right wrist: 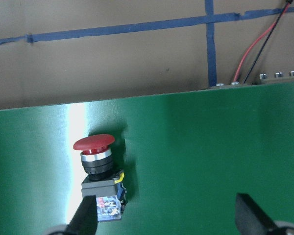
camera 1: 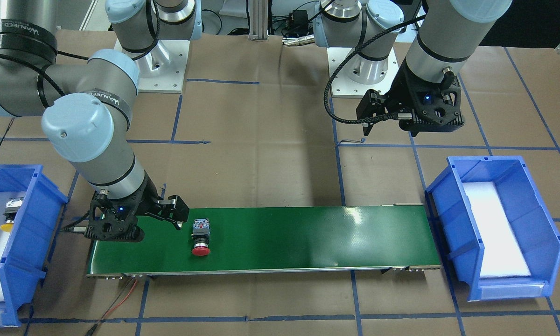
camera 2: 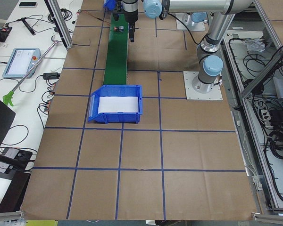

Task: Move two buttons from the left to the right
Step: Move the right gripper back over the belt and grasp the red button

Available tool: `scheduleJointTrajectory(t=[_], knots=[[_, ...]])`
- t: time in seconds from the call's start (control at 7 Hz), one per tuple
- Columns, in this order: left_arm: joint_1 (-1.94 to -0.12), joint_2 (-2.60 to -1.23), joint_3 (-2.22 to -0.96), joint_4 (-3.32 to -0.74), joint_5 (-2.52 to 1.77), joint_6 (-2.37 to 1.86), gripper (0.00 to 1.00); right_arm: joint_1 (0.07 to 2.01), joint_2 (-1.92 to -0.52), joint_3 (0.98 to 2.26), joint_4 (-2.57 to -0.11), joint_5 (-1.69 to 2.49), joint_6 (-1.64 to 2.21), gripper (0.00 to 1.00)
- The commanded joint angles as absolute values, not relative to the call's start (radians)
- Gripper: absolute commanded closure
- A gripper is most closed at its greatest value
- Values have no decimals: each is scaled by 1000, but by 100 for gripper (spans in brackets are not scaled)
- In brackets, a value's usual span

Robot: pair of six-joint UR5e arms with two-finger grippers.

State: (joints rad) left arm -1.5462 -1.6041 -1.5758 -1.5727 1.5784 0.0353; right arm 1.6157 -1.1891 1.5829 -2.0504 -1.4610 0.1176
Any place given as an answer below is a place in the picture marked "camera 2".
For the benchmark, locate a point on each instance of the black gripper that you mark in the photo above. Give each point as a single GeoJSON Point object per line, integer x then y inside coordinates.
{"type": "Point", "coordinates": [131, 17]}

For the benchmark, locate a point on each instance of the red mushroom push button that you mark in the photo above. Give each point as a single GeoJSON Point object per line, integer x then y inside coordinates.
{"type": "Point", "coordinates": [119, 29]}

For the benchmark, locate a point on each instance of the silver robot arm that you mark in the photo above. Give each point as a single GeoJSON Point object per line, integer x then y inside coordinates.
{"type": "Point", "coordinates": [197, 17]}
{"type": "Point", "coordinates": [156, 44]}

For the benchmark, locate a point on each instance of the blue right storage bin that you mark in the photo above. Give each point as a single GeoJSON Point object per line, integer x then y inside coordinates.
{"type": "Point", "coordinates": [109, 4]}

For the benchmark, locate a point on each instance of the blue storage bin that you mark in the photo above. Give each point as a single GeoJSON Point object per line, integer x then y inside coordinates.
{"type": "Point", "coordinates": [109, 4]}
{"type": "Point", "coordinates": [115, 91]}

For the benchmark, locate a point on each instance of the green conveyor belt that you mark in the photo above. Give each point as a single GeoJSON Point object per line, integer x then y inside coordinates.
{"type": "Point", "coordinates": [116, 60]}

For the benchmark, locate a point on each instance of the blue left storage bin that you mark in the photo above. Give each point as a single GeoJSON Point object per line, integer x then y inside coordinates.
{"type": "Point", "coordinates": [115, 91]}

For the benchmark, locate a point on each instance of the white foam pad left bin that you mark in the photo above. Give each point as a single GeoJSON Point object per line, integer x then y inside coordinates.
{"type": "Point", "coordinates": [118, 104]}

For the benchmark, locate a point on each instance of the black power adapter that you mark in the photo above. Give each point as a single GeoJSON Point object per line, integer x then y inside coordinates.
{"type": "Point", "coordinates": [51, 76]}

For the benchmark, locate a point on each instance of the teach pendant tablet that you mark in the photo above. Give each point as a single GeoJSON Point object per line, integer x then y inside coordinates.
{"type": "Point", "coordinates": [21, 61]}

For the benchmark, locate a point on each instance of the silver reach grabber tool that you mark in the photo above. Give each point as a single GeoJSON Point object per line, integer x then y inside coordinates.
{"type": "Point", "coordinates": [7, 99]}

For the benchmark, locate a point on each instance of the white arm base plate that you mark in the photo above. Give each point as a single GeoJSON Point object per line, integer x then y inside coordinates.
{"type": "Point", "coordinates": [192, 26]}
{"type": "Point", "coordinates": [195, 90]}

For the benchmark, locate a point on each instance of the aluminium frame post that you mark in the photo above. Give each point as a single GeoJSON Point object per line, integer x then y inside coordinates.
{"type": "Point", "coordinates": [59, 22]}

